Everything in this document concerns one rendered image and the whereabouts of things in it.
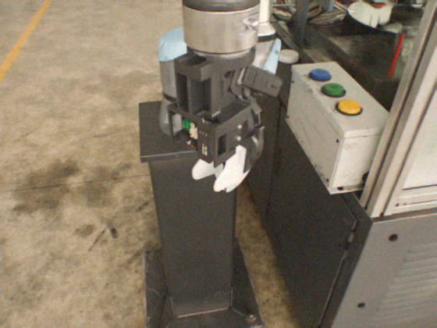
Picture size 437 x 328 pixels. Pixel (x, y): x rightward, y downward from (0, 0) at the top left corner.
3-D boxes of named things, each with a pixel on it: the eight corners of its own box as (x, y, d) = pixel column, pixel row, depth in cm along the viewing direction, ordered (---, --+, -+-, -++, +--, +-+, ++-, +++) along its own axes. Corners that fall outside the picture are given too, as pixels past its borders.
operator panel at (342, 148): (379, 187, 74) (403, 125, 64) (328, 194, 72) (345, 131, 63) (324, 115, 95) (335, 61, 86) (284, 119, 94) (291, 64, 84)
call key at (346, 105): (362, 118, 68) (364, 108, 67) (342, 119, 68) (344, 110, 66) (352, 107, 71) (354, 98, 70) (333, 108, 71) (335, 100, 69)
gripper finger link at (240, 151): (204, 208, 49) (202, 153, 43) (232, 185, 52) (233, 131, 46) (222, 219, 47) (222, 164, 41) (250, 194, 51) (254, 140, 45)
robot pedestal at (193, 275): (147, 347, 122) (103, 183, 75) (144, 252, 152) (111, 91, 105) (263, 327, 128) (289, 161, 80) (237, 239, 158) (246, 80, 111)
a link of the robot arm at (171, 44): (168, 74, 92) (163, 19, 83) (221, 77, 90) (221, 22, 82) (154, 97, 83) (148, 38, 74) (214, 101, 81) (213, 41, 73)
